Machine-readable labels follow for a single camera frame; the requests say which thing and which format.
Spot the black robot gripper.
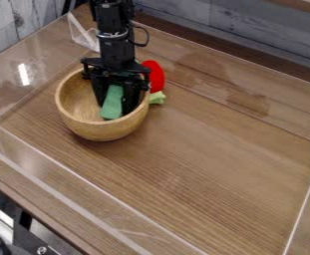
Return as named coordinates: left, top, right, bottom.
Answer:
left=81, top=31, right=151, bottom=115

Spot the green rectangular block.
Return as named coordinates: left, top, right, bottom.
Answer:
left=100, top=85, right=124, bottom=120

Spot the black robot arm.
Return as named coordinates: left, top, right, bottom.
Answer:
left=81, top=0, right=151, bottom=116

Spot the brown wooden bowl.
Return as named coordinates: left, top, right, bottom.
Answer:
left=53, top=67, right=152, bottom=143

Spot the red plush strawberry toy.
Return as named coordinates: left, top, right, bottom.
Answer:
left=143, top=60, right=166, bottom=105

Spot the clear acrylic tray wall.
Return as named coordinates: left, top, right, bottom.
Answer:
left=0, top=126, right=206, bottom=255

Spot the black table clamp mount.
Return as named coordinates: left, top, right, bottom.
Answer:
left=12, top=209, right=61, bottom=255

